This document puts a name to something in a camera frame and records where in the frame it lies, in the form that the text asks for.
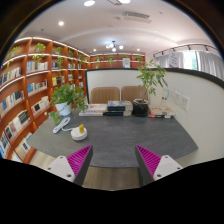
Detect dark book stack centre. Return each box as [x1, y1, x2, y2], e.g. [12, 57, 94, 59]
[105, 101, 133, 116]

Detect white wall socket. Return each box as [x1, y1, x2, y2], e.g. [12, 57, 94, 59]
[175, 92, 189, 110]

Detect yellow charger plug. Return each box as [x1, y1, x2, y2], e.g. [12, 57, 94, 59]
[79, 124, 84, 133]

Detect green plant in white pot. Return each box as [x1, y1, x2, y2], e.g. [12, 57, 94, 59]
[50, 83, 87, 124]

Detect right brown chair back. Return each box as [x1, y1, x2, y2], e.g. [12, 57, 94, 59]
[121, 86, 148, 103]

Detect brown chair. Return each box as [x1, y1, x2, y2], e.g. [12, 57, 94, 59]
[121, 86, 148, 103]
[90, 87, 120, 104]

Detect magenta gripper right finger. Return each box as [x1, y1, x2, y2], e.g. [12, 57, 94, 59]
[134, 144, 184, 186]

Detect ceiling chandelier lamp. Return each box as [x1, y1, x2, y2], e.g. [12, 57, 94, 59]
[106, 41, 124, 52]

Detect orange wooden bookshelf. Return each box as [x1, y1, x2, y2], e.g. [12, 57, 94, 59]
[0, 37, 145, 163]

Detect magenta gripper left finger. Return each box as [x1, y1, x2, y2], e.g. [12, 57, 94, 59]
[45, 144, 94, 187]

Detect tall plant in black pot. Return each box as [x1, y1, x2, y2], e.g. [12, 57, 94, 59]
[133, 59, 168, 117]

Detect ceiling air vent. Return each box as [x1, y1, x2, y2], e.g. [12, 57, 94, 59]
[123, 11, 150, 22]

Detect book stack right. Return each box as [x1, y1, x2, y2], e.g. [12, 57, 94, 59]
[149, 105, 175, 118]

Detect left brown chair back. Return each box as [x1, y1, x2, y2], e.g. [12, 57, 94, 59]
[90, 87, 120, 104]

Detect white poster sign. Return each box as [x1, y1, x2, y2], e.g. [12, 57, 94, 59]
[168, 50, 179, 68]

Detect white curtain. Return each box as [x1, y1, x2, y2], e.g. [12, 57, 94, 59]
[155, 50, 224, 81]

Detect white round charger base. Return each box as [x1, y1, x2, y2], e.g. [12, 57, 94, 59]
[71, 128, 87, 141]

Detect white book stack left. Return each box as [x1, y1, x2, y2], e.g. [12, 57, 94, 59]
[79, 104, 107, 116]

